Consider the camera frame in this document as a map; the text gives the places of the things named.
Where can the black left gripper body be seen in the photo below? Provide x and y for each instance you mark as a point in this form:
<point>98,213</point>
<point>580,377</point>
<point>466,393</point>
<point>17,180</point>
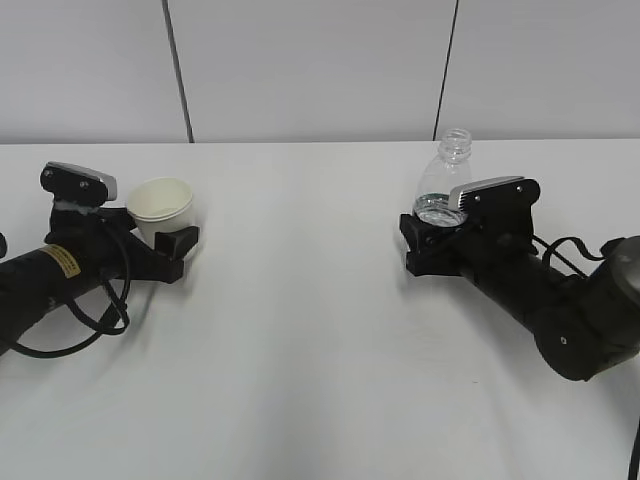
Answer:
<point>103,241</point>

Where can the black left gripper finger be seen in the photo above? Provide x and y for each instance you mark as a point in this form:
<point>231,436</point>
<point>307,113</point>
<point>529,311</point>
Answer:
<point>177,245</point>

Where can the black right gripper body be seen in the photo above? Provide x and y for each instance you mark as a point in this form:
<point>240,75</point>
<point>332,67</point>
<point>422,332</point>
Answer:
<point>477,244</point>

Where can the white paper cup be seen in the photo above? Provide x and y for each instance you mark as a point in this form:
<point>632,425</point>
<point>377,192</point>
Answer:
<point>161,205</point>

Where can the clear green-label water bottle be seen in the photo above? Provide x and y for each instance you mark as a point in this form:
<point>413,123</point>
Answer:
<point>448,169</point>

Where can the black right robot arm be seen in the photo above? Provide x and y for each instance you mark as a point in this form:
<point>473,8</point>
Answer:
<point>581,325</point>

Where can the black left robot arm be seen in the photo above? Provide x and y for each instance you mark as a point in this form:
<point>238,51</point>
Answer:
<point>42,280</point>

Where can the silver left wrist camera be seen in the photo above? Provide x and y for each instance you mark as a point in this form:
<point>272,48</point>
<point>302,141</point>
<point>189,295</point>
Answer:
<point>78,185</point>

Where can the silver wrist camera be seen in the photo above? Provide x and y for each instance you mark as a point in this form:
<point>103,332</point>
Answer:
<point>78,185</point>
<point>494,195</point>

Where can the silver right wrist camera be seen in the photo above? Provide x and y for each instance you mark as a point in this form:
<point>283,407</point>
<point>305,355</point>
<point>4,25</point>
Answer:
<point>494,195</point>

